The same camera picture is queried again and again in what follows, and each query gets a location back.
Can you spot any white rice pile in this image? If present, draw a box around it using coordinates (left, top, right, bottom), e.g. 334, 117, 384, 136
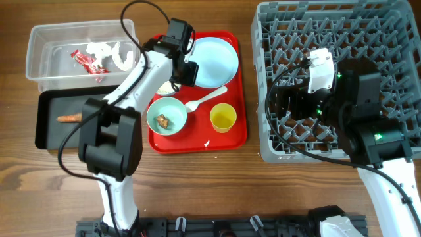
157, 81, 175, 95

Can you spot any light blue bowl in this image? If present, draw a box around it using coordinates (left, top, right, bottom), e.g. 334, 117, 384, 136
155, 80, 182, 97

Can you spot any teal green bowl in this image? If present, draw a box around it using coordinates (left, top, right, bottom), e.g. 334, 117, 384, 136
147, 97, 187, 136

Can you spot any yellow plastic cup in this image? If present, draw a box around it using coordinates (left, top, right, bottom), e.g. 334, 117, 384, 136
210, 103, 237, 133

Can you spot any brown food scrap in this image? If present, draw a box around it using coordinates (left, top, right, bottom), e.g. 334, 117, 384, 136
156, 114, 170, 128

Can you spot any red snack wrapper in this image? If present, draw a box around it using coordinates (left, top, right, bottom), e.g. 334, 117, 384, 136
70, 50, 110, 74

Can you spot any orange carrot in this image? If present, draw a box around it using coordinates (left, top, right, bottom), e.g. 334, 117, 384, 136
57, 113, 82, 123

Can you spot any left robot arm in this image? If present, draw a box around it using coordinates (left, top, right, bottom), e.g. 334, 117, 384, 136
78, 18, 199, 236

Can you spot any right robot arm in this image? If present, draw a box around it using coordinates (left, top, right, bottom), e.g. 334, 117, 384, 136
265, 59, 420, 236

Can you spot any grey dishwasher rack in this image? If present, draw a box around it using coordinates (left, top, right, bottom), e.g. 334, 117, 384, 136
251, 1, 420, 163

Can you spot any light blue plate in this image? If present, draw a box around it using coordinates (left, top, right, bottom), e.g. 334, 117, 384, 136
190, 37, 239, 89

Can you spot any white plastic spoon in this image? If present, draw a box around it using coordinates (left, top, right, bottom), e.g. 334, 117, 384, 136
184, 86, 228, 113

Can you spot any red serving tray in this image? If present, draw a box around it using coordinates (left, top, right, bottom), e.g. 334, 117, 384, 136
148, 31, 247, 154

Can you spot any clear plastic bin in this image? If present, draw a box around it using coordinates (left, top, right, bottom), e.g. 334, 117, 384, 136
26, 20, 139, 92

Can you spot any black plastic tray bin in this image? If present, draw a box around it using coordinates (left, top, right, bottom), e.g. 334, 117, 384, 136
35, 86, 117, 149

